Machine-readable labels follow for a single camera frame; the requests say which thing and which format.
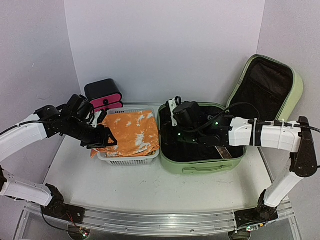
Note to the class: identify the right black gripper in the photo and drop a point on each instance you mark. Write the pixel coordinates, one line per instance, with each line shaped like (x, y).
(176, 129)

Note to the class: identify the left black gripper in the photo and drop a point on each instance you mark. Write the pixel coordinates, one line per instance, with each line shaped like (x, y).
(100, 140)

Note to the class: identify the orange snack bag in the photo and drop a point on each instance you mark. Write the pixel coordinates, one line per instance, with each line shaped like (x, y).
(136, 134)

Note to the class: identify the white perforated plastic basket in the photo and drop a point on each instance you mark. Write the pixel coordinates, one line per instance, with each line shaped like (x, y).
(129, 161)

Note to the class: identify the green hard-shell suitcase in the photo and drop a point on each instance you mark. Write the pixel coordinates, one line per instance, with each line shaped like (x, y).
(267, 90)

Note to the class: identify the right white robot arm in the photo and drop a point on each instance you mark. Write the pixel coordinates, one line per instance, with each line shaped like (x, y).
(293, 137)

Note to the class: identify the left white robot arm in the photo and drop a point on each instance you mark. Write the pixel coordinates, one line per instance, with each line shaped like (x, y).
(41, 125)

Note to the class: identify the black pink drawer organizer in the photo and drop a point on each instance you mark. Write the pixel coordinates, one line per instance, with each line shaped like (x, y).
(104, 95)

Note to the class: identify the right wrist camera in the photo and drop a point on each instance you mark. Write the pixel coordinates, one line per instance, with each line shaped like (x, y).
(184, 114)

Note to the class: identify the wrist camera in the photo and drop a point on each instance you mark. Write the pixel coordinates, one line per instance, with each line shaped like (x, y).
(184, 114)
(80, 108)

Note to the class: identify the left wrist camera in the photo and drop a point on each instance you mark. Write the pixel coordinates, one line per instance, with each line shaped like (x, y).
(80, 108)

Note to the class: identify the aluminium front rail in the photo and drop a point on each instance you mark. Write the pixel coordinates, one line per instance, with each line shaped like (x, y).
(167, 224)

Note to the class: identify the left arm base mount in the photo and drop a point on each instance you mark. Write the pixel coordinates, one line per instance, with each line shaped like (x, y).
(62, 212)

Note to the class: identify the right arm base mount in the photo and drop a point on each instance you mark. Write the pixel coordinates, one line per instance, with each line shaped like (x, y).
(261, 214)

